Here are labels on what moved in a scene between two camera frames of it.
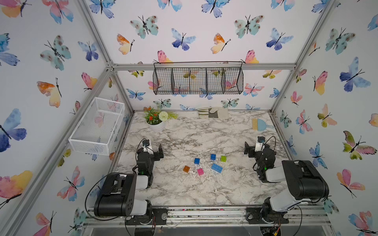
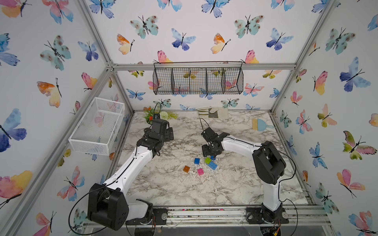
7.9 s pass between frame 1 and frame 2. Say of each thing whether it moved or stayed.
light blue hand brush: stayed
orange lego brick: stayed
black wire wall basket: stayed
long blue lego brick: moved
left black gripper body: moved
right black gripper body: moved
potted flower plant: stayed
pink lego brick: stayed
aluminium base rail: stayed
